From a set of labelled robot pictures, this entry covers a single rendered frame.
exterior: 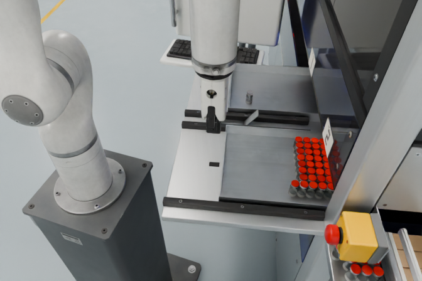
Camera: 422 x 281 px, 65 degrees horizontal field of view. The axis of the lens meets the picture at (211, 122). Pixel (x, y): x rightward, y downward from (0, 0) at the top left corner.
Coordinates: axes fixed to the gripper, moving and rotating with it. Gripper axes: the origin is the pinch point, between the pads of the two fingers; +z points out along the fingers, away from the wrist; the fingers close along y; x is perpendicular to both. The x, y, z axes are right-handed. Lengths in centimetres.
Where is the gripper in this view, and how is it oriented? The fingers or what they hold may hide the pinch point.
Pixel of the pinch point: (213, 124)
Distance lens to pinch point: 73.9
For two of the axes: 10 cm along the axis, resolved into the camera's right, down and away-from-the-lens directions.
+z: 0.0, 7.3, 6.9
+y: 1.0, -6.8, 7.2
